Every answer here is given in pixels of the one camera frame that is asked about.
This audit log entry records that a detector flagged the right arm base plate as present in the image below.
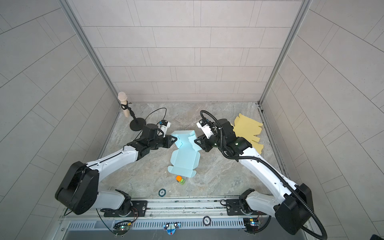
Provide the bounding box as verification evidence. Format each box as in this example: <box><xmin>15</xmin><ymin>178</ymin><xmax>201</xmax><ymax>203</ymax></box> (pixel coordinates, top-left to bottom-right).
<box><xmin>220</xmin><ymin>199</ymin><xmax>266</xmax><ymax>216</ymax></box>

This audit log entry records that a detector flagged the right green circuit board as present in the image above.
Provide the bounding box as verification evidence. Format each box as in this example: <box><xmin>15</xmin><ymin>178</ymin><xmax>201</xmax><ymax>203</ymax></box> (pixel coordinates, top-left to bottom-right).
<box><xmin>243</xmin><ymin>218</ymin><xmax>260</xmax><ymax>234</ymax></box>

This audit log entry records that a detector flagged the yellow paper box stack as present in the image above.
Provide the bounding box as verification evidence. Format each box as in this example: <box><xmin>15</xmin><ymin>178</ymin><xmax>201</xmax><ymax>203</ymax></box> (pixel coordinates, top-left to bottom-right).
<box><xmin>233</xmin><ymin>114</ymin><xmax>264</xmax><ymax>154</ymax></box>

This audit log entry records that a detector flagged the round black white disc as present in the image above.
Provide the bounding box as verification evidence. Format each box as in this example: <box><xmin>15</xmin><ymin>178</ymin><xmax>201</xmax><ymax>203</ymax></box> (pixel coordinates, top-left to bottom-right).
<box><xmin>203</xmin><ymin>216</ymin><xmax>212</xmax><ymax>227</ymax></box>

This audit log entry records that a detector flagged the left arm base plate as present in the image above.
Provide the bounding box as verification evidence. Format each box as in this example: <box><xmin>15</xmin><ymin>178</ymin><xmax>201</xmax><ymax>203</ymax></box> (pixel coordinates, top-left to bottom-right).
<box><xmin>101</xmin><ymin>201</ymin><xmax>148</xmax><ymax>218</ymax></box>

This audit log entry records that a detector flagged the blue sticker marker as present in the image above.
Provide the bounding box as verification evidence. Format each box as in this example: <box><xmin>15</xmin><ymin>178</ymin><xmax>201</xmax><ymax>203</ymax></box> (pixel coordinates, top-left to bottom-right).
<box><xmin>163</xmin><ymin>223</ymin><xmax>181</xmax><ymax>236</ymax></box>

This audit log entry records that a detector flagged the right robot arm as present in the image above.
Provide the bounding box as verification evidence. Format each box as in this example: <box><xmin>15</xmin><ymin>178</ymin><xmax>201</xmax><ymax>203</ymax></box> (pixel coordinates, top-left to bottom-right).
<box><xmin>195</xmin><ymin>119</ymin><xmax>315</xmax><ymax>235</ymax></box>

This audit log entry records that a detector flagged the light blue paper box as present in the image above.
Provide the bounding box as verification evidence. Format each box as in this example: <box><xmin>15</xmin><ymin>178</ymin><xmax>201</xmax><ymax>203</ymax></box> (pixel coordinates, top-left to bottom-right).
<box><xmin>168</xmin><ymin>130</ymin><xmax>202</xmax><ymax>178</ymax></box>

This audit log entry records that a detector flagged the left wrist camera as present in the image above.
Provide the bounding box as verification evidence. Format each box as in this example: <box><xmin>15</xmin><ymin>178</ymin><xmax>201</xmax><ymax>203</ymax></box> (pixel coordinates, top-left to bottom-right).
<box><xmin>159</xmin><ymin>120</ymin><xmax>171</xmax><ymax>138</ymax></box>

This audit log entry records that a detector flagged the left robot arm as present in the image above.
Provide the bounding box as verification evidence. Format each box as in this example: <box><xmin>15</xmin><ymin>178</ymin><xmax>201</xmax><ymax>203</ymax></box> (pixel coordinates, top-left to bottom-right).
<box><xmin>55</xmin><ymin>120</ymin><xmax>177</xmax><ymax>217</ymax></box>

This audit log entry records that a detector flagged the black corrugated cable conduit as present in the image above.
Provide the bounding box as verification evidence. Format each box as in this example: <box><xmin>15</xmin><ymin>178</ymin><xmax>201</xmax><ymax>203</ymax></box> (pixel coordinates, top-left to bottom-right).
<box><xmin>200</xmin><ymin>110</ymin><xmax>328</xmax><ymax>240</ymax></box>

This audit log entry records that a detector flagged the green circuit board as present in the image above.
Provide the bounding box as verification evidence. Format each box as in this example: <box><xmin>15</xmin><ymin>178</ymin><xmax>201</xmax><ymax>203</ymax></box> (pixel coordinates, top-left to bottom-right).
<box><xmin>113</xmin><ymin>220</ymin><xmax>133</xmax><ymax>236</ymax></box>
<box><xmin>243</xmin><ymin>218</ymin><xmax>260</xmax><ymax>234</ymax></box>

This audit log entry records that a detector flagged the left green circuit board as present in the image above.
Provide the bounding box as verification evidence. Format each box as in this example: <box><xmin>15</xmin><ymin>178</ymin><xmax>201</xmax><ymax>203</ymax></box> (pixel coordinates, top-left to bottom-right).
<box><xmin>113</xmin><ymin>220</ymin><xmax>133</xmax><ymax>236</ymax></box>

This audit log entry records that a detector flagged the black microphone stand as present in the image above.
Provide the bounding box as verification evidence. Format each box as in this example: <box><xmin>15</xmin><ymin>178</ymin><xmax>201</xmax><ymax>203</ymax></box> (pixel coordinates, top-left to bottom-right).
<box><xmin>128</xmin><ymin>104</ymin><xmax>146</xmax><ymax>132</ymax></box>

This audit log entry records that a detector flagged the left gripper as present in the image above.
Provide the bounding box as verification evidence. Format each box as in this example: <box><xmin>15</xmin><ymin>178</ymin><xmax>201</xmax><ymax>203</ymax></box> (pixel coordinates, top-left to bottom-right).
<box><xmin>148</xmin><ymin>134</ymin><xmax>179</xmax><ymax>151</ymax></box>

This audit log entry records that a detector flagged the orange green toy block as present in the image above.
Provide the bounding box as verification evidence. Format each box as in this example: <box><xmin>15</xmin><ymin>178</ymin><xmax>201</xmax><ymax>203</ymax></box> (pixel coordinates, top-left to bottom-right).
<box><xmin>176</xmin><ymin>176</ymin><xmax>185</xmax><ymax>185</ymax></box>

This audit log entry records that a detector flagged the beige microphone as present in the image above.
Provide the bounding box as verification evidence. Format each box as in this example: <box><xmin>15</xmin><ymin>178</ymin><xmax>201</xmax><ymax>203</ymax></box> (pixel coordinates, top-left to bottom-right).
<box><xmin>118</xmin><ymin>92</ymin><xmax>130</xmax><ymax>118</ymax></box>

